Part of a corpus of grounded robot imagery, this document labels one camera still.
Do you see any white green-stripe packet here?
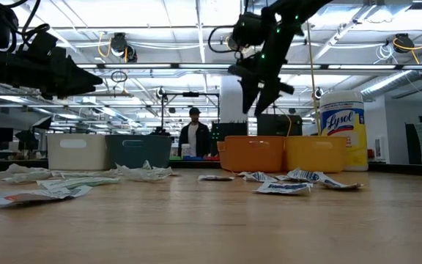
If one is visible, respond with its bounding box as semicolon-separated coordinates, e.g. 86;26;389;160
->
37;177;121;192
51;169;119;180

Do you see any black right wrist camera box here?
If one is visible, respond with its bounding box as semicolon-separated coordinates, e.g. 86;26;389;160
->
232;12;267;48

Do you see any white red-print packet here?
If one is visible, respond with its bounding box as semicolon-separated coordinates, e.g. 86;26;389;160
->
0;185;93;208

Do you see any orange plastic bin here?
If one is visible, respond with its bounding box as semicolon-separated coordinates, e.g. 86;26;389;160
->
217;136;286;173

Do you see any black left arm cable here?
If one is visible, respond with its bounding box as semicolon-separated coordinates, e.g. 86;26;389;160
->
4;0;51;47

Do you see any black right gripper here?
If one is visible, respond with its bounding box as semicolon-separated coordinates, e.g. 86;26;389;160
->
227;20;296;117

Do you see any white building column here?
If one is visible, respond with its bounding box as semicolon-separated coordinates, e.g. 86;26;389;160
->
220;75;249;124

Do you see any thick yellow hanging cable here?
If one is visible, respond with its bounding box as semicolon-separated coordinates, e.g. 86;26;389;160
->
305;20;322;137

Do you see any white plastic bin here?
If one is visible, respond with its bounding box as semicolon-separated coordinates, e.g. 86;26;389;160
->
46;133;110;172

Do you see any yellow plastic bin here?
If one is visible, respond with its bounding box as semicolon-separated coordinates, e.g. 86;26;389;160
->
284;136;348;173

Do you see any person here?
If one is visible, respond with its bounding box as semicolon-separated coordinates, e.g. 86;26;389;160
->
177;106;212;158

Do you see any long ceiling light bar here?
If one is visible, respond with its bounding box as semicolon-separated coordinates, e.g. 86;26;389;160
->
75;62;422;71

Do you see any black ceiling cable reel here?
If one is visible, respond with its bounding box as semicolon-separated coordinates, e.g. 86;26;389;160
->
393;32;416;54
109;32;138;63

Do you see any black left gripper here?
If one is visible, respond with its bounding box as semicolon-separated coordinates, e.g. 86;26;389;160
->
7;45;104;100

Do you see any crumpled white packet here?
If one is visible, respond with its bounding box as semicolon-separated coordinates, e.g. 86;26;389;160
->
5;163;53;175
115;160;178;183
0;171;53;185

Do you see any black right camera cable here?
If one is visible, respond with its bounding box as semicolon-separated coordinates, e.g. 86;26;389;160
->
207;24;241;54

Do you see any black cable loop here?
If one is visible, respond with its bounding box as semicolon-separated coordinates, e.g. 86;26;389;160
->
110;70;128;84

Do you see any teal plastic bin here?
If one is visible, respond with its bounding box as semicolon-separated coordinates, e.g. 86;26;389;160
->
104;134;173;169

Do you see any black metal frame stand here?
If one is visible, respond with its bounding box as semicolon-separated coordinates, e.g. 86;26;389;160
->
160;91;221;137

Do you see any thin orange hanging cable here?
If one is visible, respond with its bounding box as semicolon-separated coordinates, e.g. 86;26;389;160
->
276;106;292;137

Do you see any silver air duct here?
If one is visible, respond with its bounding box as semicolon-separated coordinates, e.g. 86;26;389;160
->
360;47;422;102

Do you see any Lysol wipes canister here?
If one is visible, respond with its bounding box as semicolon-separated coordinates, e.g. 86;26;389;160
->
319;90;369;172

